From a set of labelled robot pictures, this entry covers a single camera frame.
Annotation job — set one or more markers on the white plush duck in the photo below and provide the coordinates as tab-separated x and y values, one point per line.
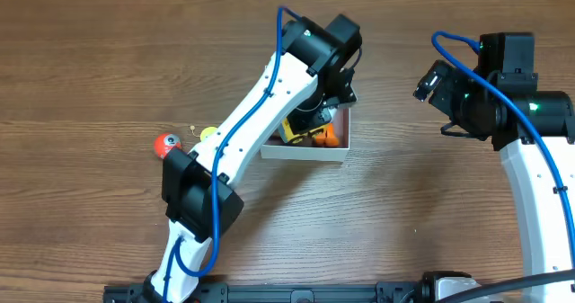
326	137

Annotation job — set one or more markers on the red ball toy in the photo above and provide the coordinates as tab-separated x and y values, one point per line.
165	143

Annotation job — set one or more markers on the white cardboard box pink interior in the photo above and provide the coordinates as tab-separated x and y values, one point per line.
275	148

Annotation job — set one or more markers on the yellow blue toy excavator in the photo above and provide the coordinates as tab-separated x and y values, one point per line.
293	133

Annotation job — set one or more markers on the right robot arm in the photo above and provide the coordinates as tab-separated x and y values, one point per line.
488	90

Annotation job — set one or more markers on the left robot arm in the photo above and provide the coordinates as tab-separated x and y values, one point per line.
307	80

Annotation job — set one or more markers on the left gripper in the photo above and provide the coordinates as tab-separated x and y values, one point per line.
312	119

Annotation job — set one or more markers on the yellow wooden rattle drum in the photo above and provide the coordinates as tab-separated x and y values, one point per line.
205	133

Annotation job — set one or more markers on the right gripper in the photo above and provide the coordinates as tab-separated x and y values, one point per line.
449	93

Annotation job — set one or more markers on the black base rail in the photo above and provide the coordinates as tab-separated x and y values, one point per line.
381	292

